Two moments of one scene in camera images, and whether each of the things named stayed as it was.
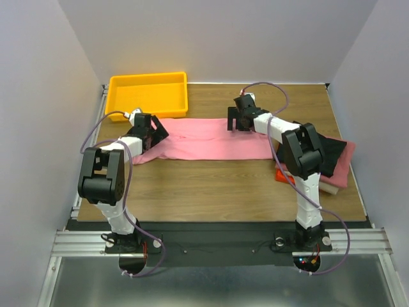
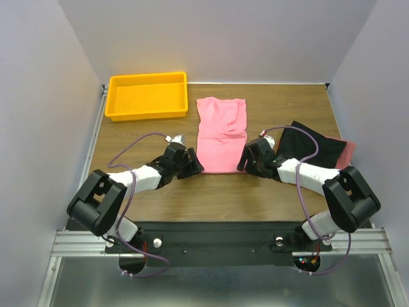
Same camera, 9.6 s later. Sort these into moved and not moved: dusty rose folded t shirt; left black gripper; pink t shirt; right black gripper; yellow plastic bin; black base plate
Moved: right black gripper; pink t shirt; left black gripper
Not moved: dusty rose folded t shirt; black base plate; yellow plastic bin
